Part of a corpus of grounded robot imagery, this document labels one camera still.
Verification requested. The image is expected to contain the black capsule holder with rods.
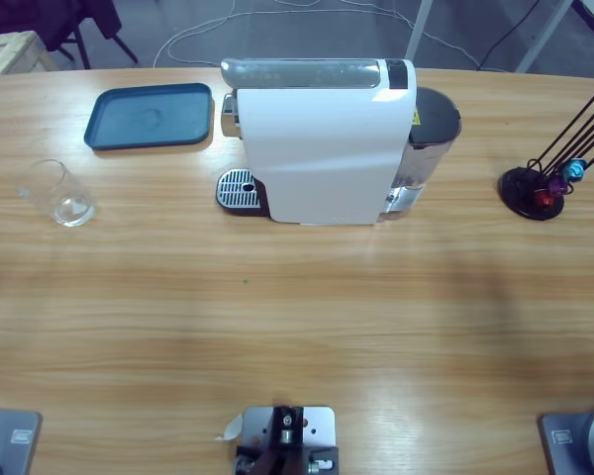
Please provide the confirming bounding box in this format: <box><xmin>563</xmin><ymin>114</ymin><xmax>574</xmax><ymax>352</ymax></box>
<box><xmin>498</xmin><ymin>81</ymin><xmax>594</xmax><ymax>222</ymax></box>

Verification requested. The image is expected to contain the blue rectangular plastic tray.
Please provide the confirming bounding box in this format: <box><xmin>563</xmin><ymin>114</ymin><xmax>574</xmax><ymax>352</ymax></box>
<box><xmin>82</xmin><ymin>82</ymin><xmax>215</xmax><ymax>152</ymax></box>

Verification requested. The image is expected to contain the clear drinking glass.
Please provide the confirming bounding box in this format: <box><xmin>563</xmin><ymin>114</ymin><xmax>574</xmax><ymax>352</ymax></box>
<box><xmin>14</xmin><ymin>158</ymin><xmax>98</xmax><ymax>229</ymax></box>

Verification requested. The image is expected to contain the white capsule coffee machine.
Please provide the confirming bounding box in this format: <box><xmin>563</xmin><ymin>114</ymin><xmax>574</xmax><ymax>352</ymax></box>
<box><xmin>215</xmin><ymin>57</ymin><xmax>418</xmax><ymax>228</ymax></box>

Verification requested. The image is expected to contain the white metal table leg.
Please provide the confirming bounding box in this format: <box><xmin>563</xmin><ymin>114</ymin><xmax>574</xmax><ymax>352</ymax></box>
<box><xmin>516</xmin><ymin>0</ymin><xmax>574</xmax><ymax>74</ymax></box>
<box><xmin>404</xmin><ymin>0</ymin><xmax>435</xmax><ymax>61</ymax></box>

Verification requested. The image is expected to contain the silver coffee machine lever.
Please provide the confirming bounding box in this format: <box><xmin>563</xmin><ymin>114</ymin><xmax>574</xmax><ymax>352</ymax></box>
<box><xmin>220</xmin><ymin>57</ymin><xmax>383</xmax><ymax>91</ymax></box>

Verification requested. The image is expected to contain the white looped floor cable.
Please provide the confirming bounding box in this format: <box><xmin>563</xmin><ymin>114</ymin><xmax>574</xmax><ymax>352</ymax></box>
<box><xmin>152</xmin><ymin>0</ymin><xmax>239</xmax><ymax>68</ymax></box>

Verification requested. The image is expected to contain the black chair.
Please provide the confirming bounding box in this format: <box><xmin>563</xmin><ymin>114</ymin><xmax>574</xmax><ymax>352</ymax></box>
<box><xmin>0</xmin><ymin>0</ymin><xmax>140</xmax><ymax>70</ymax></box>

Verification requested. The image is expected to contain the clear water tank black lid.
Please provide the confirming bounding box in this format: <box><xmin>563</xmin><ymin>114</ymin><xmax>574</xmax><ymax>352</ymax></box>
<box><xmin>378</xmin><ymin>86</ymin><xmax>462</xmax><ymax>222</ymax></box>

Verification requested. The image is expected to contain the white camera mount dark post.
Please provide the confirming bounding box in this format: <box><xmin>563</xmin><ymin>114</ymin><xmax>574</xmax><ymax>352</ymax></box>
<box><xmin>233</xmin><ymin>405</ymin><xmax>341</xmax><ymax>475</ymax></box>

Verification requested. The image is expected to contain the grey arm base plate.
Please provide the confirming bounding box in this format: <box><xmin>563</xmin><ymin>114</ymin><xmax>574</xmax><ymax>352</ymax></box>
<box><xmin>539</xmin><ymin>405</ymin><xmax>594</xmax><ymax>475</ymax></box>
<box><xmin>0</xmin><ymin>405</ymin><xmax>44</xmax><ymax>475</ymax></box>

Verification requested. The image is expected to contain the white paper tape tag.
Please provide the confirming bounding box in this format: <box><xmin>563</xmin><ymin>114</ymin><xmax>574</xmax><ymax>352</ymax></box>
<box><xmin>213</xmin><ymin>414</ymin><xmax>245</xmax><ymax>442</ymax></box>

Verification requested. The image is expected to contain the purple coffee capsule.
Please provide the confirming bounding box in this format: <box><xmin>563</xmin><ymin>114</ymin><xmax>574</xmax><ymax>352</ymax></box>
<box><xmin>546</xmin><ymin>175</ymin><xmax>574</xmax><ymax>197</ymax></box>

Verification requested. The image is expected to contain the pale wooden crate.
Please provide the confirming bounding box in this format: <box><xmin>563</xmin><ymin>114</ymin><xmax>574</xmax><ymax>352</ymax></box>
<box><xmin>0</xmin><ymin>30</ymin><xmax>60</xmax><ymax>78</ymax></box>

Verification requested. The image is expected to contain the blue coffee capsule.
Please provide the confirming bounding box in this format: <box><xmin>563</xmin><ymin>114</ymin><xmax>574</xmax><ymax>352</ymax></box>
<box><xmin>561</xmin><ymin>157</ymin><xmax>586</xmax><ymax>182</ymax></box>

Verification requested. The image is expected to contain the silver slotted drip tray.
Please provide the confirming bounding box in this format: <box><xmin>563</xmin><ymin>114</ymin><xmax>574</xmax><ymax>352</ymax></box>
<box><xmin>216</xmin><ymin>167</ymin><xmax>261</xmax><ymax>212</ymax></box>

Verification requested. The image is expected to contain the black floor cable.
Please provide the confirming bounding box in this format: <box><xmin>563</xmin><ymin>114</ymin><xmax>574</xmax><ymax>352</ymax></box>
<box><xmin>476</xmin><ymin>0</ymin><xmax>544</xmax><ymax>70</ymax></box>

